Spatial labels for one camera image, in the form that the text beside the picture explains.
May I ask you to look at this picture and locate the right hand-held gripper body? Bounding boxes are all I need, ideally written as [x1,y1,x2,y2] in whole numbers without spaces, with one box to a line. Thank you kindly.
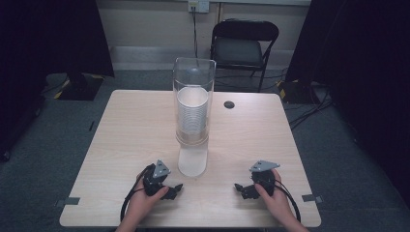
[249,159,281,197]

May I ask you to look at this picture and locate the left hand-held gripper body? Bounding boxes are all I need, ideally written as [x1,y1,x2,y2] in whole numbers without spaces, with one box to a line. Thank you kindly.
[142,159,172,197]

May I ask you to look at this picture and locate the stack of white paper cups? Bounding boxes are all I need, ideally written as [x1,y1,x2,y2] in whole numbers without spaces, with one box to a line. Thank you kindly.
[176,85,210,136]

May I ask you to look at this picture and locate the clear plastic cup dispenser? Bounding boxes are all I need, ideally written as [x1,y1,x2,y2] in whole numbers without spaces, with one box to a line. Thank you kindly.
[172,56,218,179]

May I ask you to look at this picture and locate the person's left hand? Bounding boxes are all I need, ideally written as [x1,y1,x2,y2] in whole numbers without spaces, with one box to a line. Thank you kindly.
[124,173,170,224]

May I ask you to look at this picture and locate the person's right hand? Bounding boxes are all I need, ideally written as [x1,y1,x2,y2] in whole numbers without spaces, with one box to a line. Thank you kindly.
[253,168,297,224]

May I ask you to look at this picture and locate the grey tape strip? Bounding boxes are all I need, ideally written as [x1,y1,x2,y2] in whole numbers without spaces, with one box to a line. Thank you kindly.
[301,193,324,204]
[54,196,81,208]

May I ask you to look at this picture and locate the black stand base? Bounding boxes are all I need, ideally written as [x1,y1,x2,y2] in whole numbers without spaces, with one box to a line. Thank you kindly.
[278,78,322,105]
[53,72,105,102]

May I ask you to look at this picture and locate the black folding chair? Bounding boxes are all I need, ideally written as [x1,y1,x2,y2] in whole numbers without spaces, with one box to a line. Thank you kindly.
[209,18,280,94]

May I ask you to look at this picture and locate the black curtain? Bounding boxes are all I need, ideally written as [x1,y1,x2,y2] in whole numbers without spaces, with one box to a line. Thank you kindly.
[284,0,410,201]

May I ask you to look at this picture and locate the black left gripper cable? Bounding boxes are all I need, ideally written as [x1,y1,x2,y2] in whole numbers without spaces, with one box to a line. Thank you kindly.
[119,163,157,223]

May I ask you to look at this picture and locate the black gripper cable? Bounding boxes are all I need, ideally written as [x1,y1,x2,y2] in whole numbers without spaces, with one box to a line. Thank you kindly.
[119,163,157,223]
[273,179,303,223]

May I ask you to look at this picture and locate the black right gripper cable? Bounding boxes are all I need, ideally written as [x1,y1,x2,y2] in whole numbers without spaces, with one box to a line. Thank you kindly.
[273,179,303,223]

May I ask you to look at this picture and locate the black floor cables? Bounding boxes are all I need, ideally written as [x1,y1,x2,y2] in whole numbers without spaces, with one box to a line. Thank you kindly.
[287,84,335,131]

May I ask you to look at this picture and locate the black wall power cable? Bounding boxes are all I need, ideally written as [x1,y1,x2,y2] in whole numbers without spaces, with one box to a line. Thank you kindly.
[191,5,199,59]

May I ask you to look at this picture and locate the white wall outlet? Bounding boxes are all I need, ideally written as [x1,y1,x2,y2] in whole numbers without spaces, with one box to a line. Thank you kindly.
[188,0,211,15]

